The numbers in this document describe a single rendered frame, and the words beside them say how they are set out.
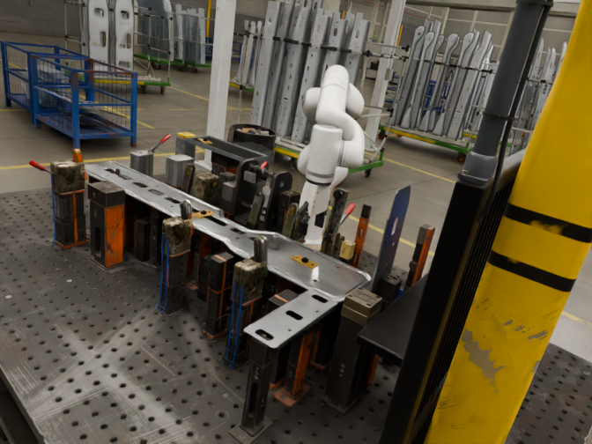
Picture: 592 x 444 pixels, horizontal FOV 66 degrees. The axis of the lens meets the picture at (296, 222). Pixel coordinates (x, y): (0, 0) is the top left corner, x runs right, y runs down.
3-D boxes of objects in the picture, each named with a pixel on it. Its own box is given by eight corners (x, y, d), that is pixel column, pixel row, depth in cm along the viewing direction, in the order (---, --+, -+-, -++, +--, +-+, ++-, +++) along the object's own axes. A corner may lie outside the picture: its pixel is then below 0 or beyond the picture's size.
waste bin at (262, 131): (211, 190, 488) (217, 123, 460) (249, 184, 526) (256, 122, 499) (241, 206, 458) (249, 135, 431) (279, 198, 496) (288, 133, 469)
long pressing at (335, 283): (67, 168, 195) (67, 165, 194) (114, 162, 212) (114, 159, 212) (338, 307, 126) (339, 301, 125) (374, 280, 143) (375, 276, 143)
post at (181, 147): (170, 222, 229) (174, 136, 212) (181, 218, 235) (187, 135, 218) (180, 227, 225) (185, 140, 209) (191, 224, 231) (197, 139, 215)
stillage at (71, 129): (34, 128, 610) (29, 53, 574) (92, 125, 668) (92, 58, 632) (75, 151, 541) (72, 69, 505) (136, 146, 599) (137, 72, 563)
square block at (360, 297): (320, 401, 131) (344, 295, 117) (334, 387, 137) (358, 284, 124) (344, 417, 127) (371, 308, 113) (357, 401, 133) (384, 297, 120)
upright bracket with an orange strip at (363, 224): (334, 332, 163) (362, 203, 144) (336, 330, 164) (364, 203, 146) (341, 336, 162) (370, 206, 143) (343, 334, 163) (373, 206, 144)
